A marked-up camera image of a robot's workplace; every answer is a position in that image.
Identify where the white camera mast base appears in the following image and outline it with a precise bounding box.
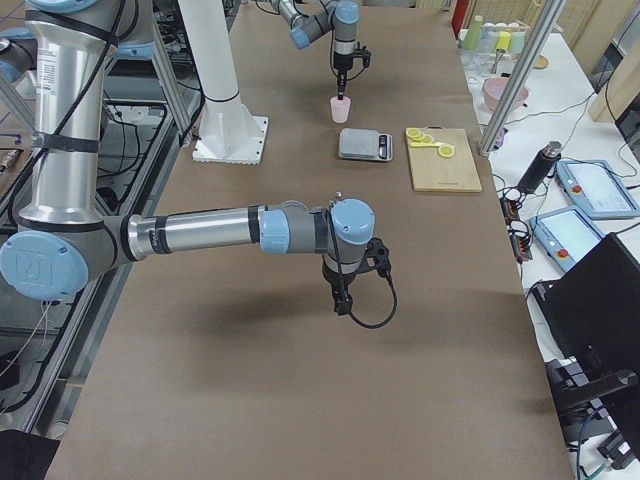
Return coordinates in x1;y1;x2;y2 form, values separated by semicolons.
179;0;269;165

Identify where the pink plastic cup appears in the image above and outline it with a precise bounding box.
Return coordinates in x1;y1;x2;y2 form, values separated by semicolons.
330;96;351;124

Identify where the green cup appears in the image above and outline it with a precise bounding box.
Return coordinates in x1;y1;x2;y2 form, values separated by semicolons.
461;15;484;52

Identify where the wooden cutting board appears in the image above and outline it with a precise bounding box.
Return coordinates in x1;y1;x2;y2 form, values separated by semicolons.
405;127;482;193

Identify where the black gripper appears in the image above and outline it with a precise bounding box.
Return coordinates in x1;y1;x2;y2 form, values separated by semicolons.
333;51;354;100
322;261;370;315

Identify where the pink bowl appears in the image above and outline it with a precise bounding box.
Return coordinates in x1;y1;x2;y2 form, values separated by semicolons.
482;77;530;112

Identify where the yellow plastic knife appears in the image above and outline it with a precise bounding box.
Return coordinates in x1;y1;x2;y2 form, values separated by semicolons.
409;142;454;148

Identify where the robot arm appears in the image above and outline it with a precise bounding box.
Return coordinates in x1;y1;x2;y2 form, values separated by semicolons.
1;1;375;317
265;1;371;101

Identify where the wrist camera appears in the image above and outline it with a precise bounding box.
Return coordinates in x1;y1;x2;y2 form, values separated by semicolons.
353;43;371;69
363;237;391;278

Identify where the silver kitchen scale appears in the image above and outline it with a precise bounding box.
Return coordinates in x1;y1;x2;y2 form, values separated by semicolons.
338;128;393;162

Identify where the black monitor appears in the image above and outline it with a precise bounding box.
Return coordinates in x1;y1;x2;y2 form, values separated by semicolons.
531;234;639;404

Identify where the aluminium frame post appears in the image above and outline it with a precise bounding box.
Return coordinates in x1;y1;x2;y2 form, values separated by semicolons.
478;0;566;157

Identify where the blue teach pendant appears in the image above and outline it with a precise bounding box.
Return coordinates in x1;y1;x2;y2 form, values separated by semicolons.
556;160;639;220
528;206;605;272

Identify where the yellow cup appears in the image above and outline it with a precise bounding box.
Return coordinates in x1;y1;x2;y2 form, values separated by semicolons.
495;31;511;53

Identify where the black thermos bottle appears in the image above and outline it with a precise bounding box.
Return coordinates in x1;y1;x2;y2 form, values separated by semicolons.
516;141;562;194

